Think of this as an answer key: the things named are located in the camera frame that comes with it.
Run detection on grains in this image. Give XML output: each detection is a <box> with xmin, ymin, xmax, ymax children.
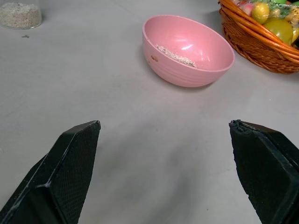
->
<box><xmin>156</xmin><ymin>44</ymin><xmax>198</xmax><ymax>69</ymax></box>

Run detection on yellow plastic pear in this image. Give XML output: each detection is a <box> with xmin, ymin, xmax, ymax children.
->
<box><xmin>251</xmin><ymin>1</ymin><xmax>271</xmax><ymax>24</ymax></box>

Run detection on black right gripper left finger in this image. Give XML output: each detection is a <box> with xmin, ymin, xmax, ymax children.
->
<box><xmin>0</xmin><ymin>120</ymin><xmax>101</xmax><ymax>224</ymax></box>

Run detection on orange wicker basket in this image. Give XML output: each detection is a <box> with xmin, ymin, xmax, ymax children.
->
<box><xmin>218</xmin><ymin>0</ymin><xmax>299</xmax><ymax>75</ymax></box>

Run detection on pink plastic peach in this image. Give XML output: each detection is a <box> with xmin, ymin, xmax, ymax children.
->
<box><xmin>238</xmin><ymin>0</ymin><xmax>256</xmax><ymax>16</ymax></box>

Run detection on plastic-wrapped fruit bundle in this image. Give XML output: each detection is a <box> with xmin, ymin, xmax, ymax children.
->
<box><xmin>268</xmin><ymin>0</ymin><xmax>299</xmax><ymax>26</ymax></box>

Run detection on pink plastic bowl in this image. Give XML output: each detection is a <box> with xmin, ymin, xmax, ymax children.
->
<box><xmin>142</xmin><ymin>14</ymin><xmax>235</xmax><ymax>88</ymax></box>

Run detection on glass jar of grains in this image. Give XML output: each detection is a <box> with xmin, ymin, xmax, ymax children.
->
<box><xmin>0</xmin><ymin>0</ymin><xmax>43</xmax><ymax>30</ymax></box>

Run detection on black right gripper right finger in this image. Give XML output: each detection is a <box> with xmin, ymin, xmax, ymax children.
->
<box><xmin>228</xmin><ymin>119</ymin><xmax>299</xmax><ymax>224</ymax></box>

